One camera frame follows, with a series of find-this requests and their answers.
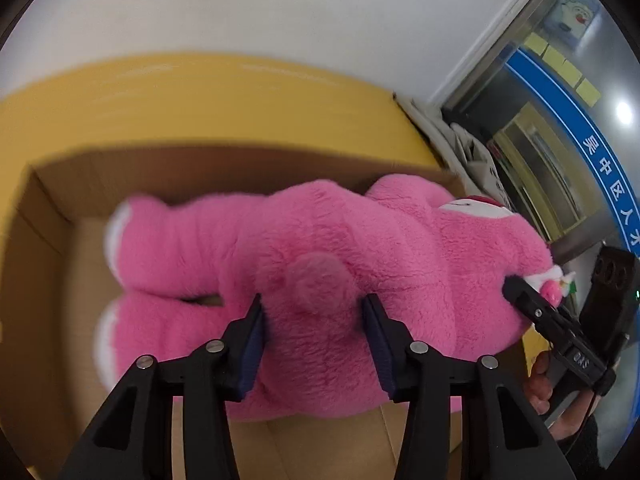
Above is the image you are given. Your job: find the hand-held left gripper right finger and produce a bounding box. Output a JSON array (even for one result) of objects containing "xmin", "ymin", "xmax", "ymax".
[{"xmin": 361, "ymin": 294, "xmax": 578, "ymax": 480}]

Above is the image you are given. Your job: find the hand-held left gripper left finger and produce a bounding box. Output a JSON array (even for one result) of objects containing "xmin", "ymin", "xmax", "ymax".
[{"xmin": 57, "ymin": 294, "xmax": 266, "ymax": 480}]

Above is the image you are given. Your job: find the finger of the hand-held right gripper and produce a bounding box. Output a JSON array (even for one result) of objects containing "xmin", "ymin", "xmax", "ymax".
[{"xmin": 501, "ymin": 274, "xmax": 576, "ymax": 346}]

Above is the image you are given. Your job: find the pink plush bear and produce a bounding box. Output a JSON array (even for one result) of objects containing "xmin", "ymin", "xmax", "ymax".
[{"xmin": 97, "ymin": 174, "xmax": 576, "ymax": 421}]

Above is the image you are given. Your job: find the brown cardboard box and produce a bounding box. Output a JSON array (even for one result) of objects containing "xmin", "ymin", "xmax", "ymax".
[{"xmin": 0, "ymin": 52, "xmax": 531, "ymax": 480}]

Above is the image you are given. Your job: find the person's right forearm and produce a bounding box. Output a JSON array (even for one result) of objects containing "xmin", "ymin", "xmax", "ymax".
[{"xmin": 547, "ymin": 395, "xmax": 601, "ymax": 480}]

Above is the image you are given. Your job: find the person's right hand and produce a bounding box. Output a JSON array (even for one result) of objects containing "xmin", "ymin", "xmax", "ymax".
[{"xmin": 527, "ymin": 350, "xmax": 556, "ymax": 413}]

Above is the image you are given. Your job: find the yellow shelf behind glass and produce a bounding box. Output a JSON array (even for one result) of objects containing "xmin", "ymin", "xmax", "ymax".
[{"xmin": 487, "ymin": 102, "xmax": 588, "ymax": 241}]

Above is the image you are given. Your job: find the grey cloth bag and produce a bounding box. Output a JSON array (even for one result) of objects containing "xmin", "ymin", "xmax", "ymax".
[{"xmin": 400, "ymin": 95, "xmax": 513, "ymax": 211}]

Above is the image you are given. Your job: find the blue banner strip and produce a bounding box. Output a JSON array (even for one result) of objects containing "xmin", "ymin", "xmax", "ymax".
[{"xmin": 505, "ymin": 45, "xmax": 640, "ymax": 261}]

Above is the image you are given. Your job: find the cartoon wall poster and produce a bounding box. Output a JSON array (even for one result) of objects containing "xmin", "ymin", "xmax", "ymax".
[{"xmin": 542, "ymin": 0, "xmax": 603, "ymax": 41}]

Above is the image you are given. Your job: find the grey metal door frame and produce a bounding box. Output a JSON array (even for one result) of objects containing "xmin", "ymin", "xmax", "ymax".
[{"xmin": 440, "ymin": 0, "xmax": 581, "ymax": 111}]

